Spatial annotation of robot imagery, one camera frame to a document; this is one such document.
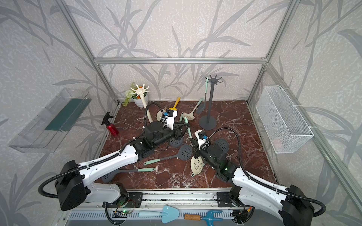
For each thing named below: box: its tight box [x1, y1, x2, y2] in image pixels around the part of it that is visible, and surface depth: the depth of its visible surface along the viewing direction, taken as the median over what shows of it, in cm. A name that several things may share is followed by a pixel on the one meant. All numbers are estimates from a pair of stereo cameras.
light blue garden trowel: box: [138, 205, 180, 225], surface depth 71 cm
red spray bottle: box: [101, 111, 120, 137], surface depth 93 cm
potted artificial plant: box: [122, 81, 149, 109], surface depth 110 cm
